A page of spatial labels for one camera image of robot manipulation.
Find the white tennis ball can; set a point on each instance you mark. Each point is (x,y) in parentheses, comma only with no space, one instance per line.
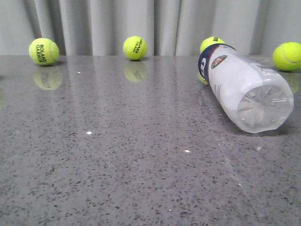
(254,97)

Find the Head Team tennis ball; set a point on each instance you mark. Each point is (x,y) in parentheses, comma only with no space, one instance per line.
(135,48)

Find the Wilson tennis ball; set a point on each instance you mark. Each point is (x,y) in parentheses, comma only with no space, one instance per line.
(210,41)

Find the Roland Garros tennis ball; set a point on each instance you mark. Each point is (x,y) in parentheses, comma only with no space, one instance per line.
(44,51)

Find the plain yellow tennis ball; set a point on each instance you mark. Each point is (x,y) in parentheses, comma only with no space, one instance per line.
(287,56)

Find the grey curtain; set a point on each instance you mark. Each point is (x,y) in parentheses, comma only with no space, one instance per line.
(170,27)

